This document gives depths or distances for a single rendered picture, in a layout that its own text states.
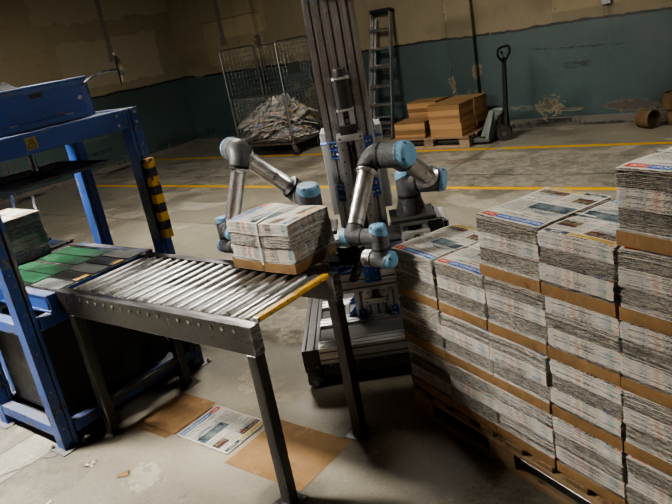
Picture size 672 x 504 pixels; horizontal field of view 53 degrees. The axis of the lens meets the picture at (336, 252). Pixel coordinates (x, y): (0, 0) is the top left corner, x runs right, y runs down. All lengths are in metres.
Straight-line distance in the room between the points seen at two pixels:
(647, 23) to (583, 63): 0.85
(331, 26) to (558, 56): 6.25
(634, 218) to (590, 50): 7.39
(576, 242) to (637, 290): 0.22
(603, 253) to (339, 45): 1.85
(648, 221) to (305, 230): 1.46
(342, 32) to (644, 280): 2.01
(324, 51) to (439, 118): 5.70
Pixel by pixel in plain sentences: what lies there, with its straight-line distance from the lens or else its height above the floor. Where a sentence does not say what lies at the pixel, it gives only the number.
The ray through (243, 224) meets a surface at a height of 1.02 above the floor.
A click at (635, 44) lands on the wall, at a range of 9.14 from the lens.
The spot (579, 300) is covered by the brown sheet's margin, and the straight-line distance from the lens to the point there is 2.18.
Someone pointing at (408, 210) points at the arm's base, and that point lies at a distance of 3.35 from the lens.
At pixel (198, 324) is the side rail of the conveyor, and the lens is 2.68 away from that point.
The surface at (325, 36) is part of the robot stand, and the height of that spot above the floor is 1.73.
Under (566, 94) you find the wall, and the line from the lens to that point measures 9.45.
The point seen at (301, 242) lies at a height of 0.93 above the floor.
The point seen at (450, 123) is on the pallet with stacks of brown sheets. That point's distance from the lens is 8.96.
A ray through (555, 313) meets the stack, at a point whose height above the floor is 0.78.
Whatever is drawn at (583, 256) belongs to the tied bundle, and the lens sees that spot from 2.12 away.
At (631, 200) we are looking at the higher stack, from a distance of 1.95.
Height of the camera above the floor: 1.77
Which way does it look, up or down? 18 degrees down
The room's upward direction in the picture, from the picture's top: 10 degrees counter-clockwise
